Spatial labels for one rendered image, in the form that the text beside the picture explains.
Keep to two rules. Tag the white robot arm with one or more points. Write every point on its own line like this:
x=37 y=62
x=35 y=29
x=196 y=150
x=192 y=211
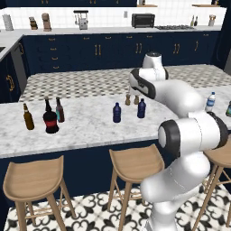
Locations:
x=180 y=96

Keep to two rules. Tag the blue plastic bottle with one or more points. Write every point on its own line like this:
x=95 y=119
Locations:
x=117 y=114
x=141 y=109

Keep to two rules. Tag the small brown shaker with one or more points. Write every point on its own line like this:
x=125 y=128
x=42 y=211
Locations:
x=136 y=100
x=127 y=100

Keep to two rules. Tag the wooden bar stool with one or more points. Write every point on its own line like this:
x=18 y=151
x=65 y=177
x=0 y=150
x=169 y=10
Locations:
x=221 y=156
x=33 y=180
x=135 y=164

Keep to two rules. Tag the brown glass bottle with label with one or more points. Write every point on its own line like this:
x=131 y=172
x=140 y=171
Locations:
x=60 y=113

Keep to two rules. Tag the navy island base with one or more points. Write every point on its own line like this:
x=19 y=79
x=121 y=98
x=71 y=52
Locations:
x=84 y=171

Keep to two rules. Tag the navy base cupboard run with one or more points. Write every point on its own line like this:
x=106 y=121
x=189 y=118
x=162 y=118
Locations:
x=117 y=51

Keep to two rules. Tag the dark bottle with red label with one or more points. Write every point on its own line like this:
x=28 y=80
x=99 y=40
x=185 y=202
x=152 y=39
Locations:
x=50 y=120

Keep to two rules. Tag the amber glass bottle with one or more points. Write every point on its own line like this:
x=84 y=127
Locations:
x=29 y=119

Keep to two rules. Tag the clear water bottle blue label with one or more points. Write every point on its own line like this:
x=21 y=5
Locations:
x=210 y=103

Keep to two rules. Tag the black toaster oven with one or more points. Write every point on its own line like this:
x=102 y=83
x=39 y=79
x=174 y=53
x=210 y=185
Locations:
x=143 y=20

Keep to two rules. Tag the black hob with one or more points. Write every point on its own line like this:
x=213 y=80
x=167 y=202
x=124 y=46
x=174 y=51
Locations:
x=174 y=27

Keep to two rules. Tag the green bottle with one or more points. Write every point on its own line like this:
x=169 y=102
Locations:
x=229 y=109

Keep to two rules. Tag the navy side cupboard run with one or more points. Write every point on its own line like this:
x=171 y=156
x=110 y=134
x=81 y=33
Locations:
x=7 y=81

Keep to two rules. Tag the brown coffee machine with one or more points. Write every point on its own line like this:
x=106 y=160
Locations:
x=46 y=22

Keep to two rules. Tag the olive oil bottle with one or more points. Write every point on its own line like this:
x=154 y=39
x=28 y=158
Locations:
x=192 y=21

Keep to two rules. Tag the knife block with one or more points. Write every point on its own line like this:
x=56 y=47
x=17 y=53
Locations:
x=33 y=24

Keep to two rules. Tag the dark condiment bottle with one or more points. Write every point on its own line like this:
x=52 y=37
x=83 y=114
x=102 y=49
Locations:
x=195 y=21

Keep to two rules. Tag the sink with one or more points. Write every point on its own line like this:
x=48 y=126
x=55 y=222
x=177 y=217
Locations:
x=1 y=49

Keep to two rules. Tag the pot with utensils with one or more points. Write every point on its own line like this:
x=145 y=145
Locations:
x=212 y=21

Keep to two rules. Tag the navy tall cabinet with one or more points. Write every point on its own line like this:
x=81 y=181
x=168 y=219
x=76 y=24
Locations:
x=225 y=36

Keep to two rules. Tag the white paper towel roll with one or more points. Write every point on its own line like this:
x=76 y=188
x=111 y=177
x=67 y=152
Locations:
x=7 y=22

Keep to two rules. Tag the wall power socket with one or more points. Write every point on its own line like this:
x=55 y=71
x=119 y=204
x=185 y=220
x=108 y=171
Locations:
x=125 y=14

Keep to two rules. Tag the wooden wall shelf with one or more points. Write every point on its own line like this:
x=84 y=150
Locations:
x=202 y=5
x=147 y=5

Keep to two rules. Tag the navy wall cupboard run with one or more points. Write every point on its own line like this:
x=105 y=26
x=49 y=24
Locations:
x=72 y=2

